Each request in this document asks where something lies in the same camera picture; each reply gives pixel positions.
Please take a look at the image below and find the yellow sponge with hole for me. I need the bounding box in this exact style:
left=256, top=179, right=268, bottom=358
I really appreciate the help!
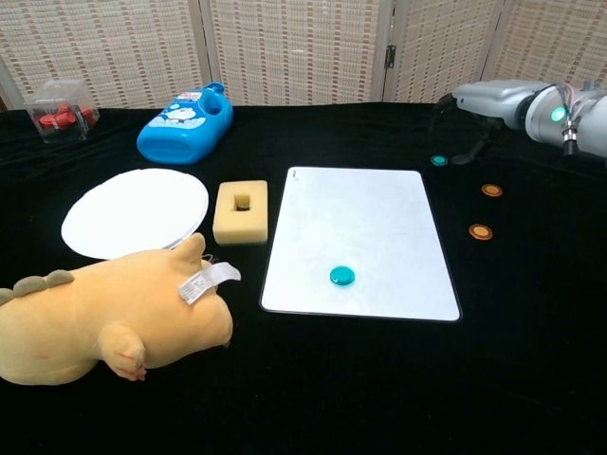
left=212, top=179, right=269, bottom=247

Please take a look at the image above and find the yellow plush toy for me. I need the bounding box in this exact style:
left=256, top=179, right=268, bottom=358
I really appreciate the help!
left=0, top=231, right=242, bottom=386

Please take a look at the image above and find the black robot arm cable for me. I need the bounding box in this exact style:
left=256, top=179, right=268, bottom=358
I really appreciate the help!
left=554, top=81, right=582, bottom=156

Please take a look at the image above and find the clear box with red caps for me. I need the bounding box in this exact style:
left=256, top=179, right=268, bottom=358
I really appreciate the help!
left=24, top=78, right=101, bottom=145

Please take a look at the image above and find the white paper plate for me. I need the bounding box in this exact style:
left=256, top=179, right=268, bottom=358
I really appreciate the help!
left=60, top=167, right=211, bottom=261

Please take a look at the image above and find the blue detergent bottle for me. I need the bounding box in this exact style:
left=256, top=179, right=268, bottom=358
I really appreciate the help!
left=136, top=82, right=234, bottom=166

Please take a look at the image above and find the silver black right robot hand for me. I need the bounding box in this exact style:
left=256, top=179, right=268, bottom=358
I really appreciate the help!
left=427, top=79, right=540, bottom=167

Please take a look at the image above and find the black tablecloth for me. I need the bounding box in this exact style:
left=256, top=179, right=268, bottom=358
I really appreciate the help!
left=0, top=100, right=607, bottom=455

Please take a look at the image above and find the white magnetic board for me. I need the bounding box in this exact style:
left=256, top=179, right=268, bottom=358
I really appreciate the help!
left=259, top=165, right=463, bottom=323

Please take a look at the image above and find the woven folding screen panel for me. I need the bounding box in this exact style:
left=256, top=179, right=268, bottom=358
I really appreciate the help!
left=382, top=0, right=506, bottom=104
left=473, top=0, right=607, bottom=103
left=0, top=0, right=212, bottom=111
left=197, top=0, right=395, bottom=107

